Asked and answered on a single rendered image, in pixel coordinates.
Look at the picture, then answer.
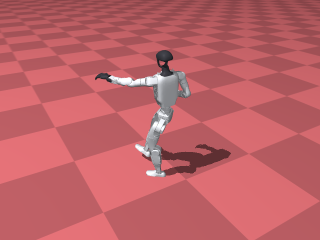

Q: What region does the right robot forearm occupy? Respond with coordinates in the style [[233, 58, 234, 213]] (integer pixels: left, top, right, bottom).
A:
[[178, 90, 183, 98]]

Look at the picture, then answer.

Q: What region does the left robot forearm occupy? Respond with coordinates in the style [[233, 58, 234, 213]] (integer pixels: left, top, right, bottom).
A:
[[109, 75, 132, 86]]

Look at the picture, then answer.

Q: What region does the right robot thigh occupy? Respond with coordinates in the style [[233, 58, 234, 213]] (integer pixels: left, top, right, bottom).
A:
[[150, 107, 174, 128]]

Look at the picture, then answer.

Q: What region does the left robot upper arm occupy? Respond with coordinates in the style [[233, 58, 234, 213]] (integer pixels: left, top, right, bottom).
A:
[[127, 76, 158, 87]]

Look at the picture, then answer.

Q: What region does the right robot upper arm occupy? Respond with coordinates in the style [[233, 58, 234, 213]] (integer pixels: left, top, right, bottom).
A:
[[176, 71, 191, 98]]

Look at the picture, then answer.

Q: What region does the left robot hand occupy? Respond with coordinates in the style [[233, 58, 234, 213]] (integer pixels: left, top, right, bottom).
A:
[[95, 73, 112, 83]]

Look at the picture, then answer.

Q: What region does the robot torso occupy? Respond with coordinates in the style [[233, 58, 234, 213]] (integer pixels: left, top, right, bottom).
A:
[[153, 68, 179, 125]]

